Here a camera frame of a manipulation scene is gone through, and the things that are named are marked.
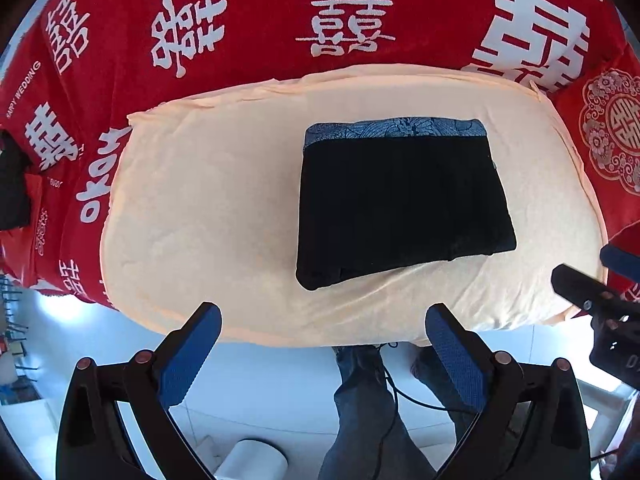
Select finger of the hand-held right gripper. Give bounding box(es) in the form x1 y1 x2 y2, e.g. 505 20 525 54
551 263 627 312
599 242 640 282

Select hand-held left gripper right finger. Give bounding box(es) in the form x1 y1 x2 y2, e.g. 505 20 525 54
424 302 593 480

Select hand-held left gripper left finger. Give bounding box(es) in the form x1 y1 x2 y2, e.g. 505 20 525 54
55 302 223 480

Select black pants with blue waistband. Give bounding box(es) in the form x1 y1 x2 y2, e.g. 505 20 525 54
294 118 518 291

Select person's right leg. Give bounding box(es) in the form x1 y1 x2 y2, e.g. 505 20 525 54
409 346 482 423

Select person's leg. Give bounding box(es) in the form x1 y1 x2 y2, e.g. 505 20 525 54
409 346 482 423
319 344 437 480

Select person's left leg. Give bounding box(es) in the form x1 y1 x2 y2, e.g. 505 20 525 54
319 344 437 480

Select white cylindrical bin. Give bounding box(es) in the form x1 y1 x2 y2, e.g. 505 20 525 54
216 439 289 480

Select red round-patterned pillow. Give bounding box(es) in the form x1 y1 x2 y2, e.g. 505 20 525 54
552 54 640 234

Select peach cloth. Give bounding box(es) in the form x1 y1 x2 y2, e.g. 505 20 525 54
99 63 610 349

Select dark metal rack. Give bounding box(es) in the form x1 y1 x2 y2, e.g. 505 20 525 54
0 274 32 403

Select black cloth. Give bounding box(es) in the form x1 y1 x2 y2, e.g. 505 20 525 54
0 131 34 231

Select red printed blanket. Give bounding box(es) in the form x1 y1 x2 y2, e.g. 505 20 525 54
0 0 640 307

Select black cable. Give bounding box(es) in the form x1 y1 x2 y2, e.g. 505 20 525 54
372 342 482 415

